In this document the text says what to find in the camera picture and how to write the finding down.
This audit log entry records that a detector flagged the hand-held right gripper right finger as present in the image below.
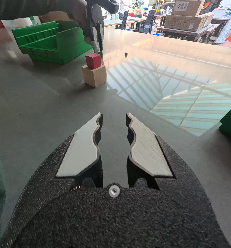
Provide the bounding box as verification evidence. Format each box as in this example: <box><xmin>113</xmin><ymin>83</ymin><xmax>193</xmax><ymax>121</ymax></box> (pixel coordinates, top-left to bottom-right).
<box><xmin>126</xmin><ymin>112</ymin><xmax>174</xmax><ymax>190</ymax></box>

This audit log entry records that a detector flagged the black office chair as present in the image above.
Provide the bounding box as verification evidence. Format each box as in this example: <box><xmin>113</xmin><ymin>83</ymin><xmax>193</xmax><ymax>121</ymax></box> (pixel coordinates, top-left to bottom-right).
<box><xmin>134</xmin><ymin>9</ymin><xmax>156</xmax><ymax>35</ymax></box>
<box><xmin>115</xmin><ymin>11</ymin><xmax>129</xmax><ymax>30</ymax></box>

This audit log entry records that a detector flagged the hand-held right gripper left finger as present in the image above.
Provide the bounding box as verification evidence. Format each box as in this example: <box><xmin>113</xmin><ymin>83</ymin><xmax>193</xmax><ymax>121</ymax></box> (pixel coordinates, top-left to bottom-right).
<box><xmin>55</xmin><ymin>112</ymin><xmax>104</xmax><ymax>188</ymax></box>

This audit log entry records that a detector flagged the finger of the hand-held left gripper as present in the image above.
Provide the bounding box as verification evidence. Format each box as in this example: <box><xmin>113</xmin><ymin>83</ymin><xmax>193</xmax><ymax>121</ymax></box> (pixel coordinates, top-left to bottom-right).
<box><xmin>98</xmin><ymin>22</ymin><xmax>105</xmax><ymax>51</ymax></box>
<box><xmin>91</xmin><ymin>26</ymin><xmax>101</xmax><ymax>54</ymax></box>

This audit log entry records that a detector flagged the green plastic bin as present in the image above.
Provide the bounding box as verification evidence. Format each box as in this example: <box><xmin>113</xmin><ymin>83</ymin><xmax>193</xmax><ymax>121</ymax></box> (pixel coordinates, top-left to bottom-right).
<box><xmin>219</xmin><ymin>102</ymin><xmax>231</xmax><ymax>142</ymax></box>
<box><xmin>11</xmin><ymin>20</ymin><xmax>104</xmax><ymax>65</ymax></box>

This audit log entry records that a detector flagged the large plain wooden cube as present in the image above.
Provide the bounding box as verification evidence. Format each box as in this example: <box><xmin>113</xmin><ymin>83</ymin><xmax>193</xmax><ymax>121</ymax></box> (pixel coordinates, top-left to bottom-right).
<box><xmin>81</xmin><ymin>64</ymin><xmax>106</xmax><ymax>88</ymax></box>

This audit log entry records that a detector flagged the scribbled cardboard box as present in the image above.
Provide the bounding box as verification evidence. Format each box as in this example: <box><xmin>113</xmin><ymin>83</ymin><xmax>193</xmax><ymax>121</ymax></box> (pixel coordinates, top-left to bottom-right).
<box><xmin>164</xmin><ymin>12</ymin><xmax>214</xmax><ymax>32</ymax></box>

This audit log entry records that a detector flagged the plain brown cardboard box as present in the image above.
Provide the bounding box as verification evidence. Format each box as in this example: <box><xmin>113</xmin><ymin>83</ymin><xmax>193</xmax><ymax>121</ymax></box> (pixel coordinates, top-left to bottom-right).
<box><xmin>38</xmin><ymin>11</ymin><xmax>73</xmax><ymax>24</ymax></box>

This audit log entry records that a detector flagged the person's left forearm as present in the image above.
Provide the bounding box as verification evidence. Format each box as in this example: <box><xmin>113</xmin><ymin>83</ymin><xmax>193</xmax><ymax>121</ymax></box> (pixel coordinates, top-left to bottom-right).
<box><xmin>0</xmin><ymin>0</ymin><xmax>75</xmax><ymax>21</ymax></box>

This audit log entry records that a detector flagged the person's left hand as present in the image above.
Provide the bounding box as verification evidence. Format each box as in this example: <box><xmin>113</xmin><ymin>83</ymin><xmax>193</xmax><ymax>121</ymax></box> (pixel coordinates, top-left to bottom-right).
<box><xmin>68</xmin><ymin>0</ymin><xmax>89</xmax><ymax>38</ymax></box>

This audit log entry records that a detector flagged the red wooden cube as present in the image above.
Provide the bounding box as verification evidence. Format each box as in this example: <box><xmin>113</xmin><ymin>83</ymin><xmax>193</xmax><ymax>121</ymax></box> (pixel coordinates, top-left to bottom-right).
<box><xmin>85</xmin><ymin>53</ymin><xmax>102</xmax><ymax>69</ymax></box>

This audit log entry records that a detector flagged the wooden-top work table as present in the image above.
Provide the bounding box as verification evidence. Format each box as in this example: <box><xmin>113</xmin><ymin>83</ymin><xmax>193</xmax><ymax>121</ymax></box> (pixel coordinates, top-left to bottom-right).
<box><xmin>157</xmin><ymin>23</ymin><xmax>220</xmax><ymax>43</ymax></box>

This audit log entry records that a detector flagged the labelled cardboard box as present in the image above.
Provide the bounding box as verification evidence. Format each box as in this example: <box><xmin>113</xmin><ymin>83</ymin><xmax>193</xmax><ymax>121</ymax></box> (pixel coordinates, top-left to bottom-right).
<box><xmin>171</xmin><ymin>0</ymin><xmax>205</xmax><ymax>17</ymax></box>

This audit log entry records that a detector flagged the grey office desk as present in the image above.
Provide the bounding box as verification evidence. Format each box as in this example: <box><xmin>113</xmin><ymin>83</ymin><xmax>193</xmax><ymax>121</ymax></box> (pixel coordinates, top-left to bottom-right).
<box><xmin>103</xmin><ymin>16</ymin><xmax>147</xmax><ymax>27</ymax></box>

